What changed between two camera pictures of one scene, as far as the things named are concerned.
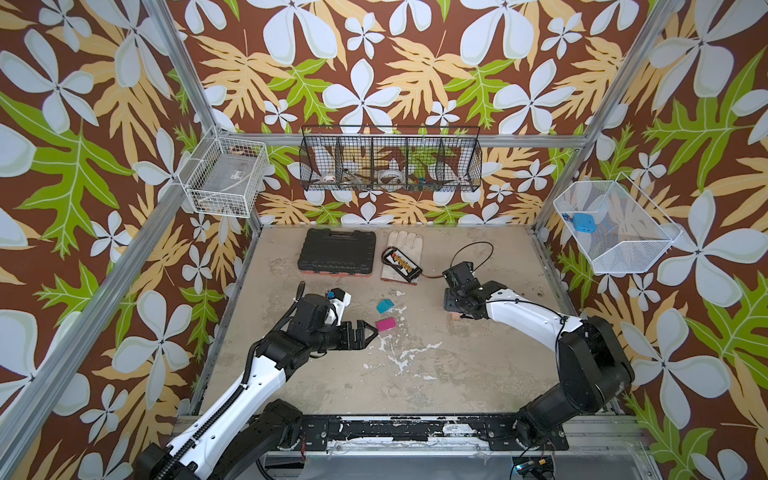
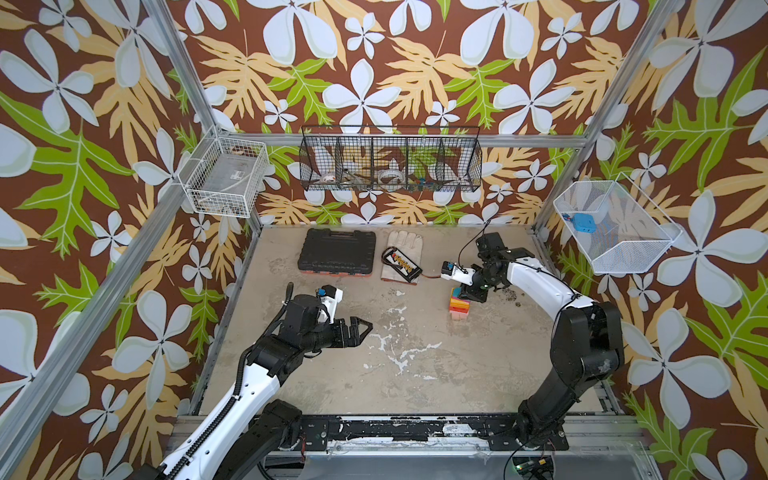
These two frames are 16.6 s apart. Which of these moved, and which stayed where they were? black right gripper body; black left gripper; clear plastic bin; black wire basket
Moved: black right gripper body
Stayed: black left gripper; clear plastic bin; black wire basket
